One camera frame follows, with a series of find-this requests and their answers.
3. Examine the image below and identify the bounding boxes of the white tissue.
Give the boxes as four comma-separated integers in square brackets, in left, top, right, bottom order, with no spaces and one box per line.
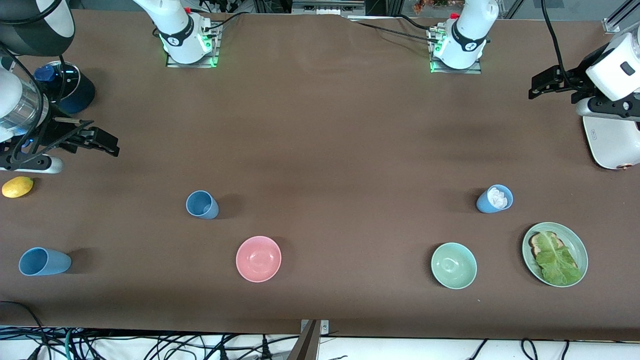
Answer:
[487,187,509,209]

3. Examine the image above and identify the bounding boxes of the blue cup holding tissue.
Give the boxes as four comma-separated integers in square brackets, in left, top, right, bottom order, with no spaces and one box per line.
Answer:
[476,184,514,214]

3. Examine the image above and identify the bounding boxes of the yellow lemon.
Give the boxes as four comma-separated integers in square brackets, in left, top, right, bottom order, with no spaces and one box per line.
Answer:
[1,176,35,199]

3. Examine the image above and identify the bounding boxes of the dark blue saucepan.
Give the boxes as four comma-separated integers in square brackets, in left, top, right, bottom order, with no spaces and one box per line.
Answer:
[47,70,96,115]

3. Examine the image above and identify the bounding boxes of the glass pot lid blue knob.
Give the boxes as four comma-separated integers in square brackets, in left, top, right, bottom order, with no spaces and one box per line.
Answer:
[34,61,81,103]

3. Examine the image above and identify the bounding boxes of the white toaster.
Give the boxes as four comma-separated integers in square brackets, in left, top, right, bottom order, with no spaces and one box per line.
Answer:
[582,116,640,171]

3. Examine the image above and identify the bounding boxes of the blue cup lying sideways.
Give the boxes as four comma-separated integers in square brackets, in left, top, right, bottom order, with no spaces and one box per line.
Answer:
[18,247,72,277]

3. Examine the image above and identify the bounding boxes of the toasted bread slice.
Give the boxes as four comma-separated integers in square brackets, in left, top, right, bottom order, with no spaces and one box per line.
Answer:
[528,231,580,273]

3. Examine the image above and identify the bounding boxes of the green plate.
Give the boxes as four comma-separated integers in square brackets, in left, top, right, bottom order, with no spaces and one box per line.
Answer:
[521,221,589,288]

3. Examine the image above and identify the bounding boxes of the green lettuce leaf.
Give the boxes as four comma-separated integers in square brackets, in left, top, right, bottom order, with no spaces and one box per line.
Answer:
[535,232,583,287]

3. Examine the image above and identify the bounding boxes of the pink bowl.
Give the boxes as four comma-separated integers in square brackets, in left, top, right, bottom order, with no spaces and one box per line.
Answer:
[235,235,282,283]

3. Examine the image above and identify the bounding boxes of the green bowl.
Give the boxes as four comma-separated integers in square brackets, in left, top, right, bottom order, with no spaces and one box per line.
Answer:
[430,242,478,290]

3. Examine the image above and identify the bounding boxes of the grey metal rack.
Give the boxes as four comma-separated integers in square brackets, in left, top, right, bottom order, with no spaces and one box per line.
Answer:
[292,0,366,16]

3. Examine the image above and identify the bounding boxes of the aluminium frame profile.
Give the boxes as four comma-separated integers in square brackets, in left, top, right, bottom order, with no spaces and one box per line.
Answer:
[602,0,640,35]

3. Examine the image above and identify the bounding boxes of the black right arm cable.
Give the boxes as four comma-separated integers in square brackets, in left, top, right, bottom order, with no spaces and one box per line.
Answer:
[0,42,71,166]

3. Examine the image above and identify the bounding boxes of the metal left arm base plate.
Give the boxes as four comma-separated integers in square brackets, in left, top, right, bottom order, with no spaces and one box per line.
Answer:
[429,27,483,75]

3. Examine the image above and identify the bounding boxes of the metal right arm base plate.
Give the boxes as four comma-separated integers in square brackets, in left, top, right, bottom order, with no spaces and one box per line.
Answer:
[166,22,221,69]

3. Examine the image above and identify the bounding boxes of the black left base cable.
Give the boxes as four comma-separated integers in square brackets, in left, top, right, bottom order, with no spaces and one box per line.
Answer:
[350,15,436,43]

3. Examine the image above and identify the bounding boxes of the black base cable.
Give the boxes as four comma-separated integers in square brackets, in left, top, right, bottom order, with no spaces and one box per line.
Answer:
[202,10,243,32]
[350,15,436,43]

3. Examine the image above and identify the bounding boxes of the black curved floor cable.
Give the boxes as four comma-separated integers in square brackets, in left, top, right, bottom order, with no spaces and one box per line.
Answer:
[0,300,51,360]

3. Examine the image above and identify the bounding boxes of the black right base cable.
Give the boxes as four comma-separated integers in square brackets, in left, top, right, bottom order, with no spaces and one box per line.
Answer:
[202,10,243,32]

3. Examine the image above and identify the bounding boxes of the dark brown post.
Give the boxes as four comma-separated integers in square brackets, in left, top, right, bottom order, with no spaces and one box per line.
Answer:
[287,320,321,360]

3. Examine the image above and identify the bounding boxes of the metal table edge bracket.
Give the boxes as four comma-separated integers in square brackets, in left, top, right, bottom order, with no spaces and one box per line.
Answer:
[300,319,330,336]

